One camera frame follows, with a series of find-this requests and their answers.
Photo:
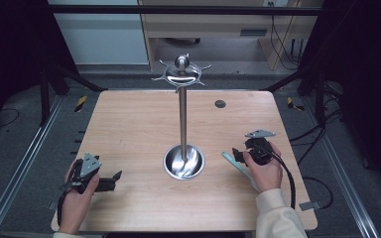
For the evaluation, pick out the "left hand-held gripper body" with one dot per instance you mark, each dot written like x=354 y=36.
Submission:
x=87 y=163

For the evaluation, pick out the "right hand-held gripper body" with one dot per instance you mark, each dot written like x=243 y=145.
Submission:
x=260 y=150

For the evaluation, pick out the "light blue plastic utensil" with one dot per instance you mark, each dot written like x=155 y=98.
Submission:
x=233 y=162

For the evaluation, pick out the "steel utensil rack stand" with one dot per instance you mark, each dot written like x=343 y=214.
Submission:
x=182 y=115

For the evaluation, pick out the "person's right hand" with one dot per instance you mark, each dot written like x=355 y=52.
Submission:
x=268 y=175

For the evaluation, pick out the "person's left hand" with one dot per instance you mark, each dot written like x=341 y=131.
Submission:
x=76 y=211

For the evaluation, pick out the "round grey table grommet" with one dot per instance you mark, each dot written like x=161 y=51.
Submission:
x=220 y=103

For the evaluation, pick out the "yellow black hazard tape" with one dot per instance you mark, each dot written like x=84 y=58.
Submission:
x=292 y=104
x=81 y=103

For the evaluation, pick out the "grey tape piece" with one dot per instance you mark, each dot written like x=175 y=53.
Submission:
x=309 y=206

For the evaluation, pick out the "black curtain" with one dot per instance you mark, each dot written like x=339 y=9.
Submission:
x=367 y=82
x=10 y=49

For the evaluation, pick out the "white cabinet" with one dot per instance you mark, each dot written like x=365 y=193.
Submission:
x=102 y=36

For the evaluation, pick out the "light wooden desk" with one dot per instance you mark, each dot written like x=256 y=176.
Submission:
x=211 y=24

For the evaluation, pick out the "aluminium floor rail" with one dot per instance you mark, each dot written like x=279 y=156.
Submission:
x=344 y=172
x=23 y=158

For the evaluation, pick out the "black frame strut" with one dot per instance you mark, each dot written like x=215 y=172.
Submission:
x=287 y=81
x=79 y=81

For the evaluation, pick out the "black horizontal frame bar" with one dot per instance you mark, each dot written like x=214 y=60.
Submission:
x=178 y=10

